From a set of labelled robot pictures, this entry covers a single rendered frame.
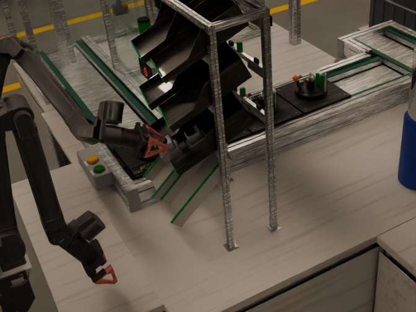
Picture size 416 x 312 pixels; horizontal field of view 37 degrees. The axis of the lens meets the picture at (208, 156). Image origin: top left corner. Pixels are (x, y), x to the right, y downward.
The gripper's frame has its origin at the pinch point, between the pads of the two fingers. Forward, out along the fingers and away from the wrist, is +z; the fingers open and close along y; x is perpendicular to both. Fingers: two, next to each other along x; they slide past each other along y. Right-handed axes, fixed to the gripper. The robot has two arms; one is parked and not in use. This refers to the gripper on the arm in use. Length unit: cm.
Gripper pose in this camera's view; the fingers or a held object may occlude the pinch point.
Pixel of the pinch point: (164, 143)
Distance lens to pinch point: 192.6
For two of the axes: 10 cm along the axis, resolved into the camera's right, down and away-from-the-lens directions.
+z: 9.0, 1.5, 4.1
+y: -2.6, -5.8, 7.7
